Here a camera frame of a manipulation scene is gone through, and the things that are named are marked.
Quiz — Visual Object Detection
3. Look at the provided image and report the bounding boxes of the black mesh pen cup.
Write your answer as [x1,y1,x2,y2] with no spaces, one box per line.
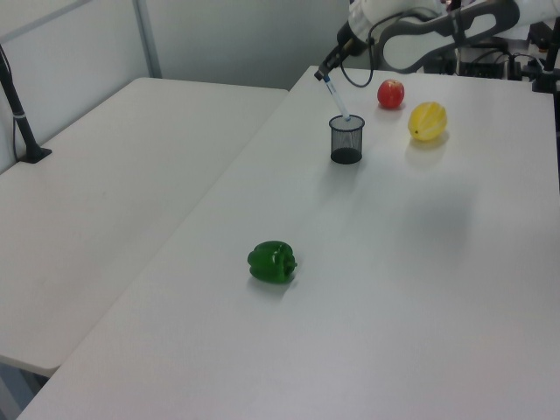
[328,114,367,165]

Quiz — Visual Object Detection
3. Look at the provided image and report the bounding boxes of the grey partition post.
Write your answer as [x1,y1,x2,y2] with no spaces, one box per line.
[132,0,163,81]

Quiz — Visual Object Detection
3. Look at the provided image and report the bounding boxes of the black tripod stand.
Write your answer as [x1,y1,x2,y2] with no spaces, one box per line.
[530,24,560,94]

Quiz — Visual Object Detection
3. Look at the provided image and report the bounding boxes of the green bell pepper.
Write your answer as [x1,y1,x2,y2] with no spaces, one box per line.
[247,239,299,284]

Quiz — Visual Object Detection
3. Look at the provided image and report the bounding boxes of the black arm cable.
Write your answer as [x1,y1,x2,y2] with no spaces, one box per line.
[339,11,438,89]

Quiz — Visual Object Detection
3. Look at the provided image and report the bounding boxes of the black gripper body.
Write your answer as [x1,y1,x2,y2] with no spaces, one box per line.
[322,22,369,70]

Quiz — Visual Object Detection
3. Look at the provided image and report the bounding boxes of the black electronics box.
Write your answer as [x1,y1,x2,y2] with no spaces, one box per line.
[454,38,543,82]

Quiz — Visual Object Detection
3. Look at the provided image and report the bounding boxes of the yellow striped melon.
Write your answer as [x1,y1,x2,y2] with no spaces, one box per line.
[407,101,449,144]

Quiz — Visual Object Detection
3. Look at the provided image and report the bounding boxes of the blue capped white marker pen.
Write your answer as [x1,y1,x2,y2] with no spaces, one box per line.
[323,76,352,123]

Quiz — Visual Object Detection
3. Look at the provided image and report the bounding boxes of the black camera stand pole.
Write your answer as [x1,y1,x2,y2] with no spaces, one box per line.
[0,42,53,165]

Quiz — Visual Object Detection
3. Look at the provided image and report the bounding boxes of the red apple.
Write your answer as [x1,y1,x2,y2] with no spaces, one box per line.
[376,79,406,110]

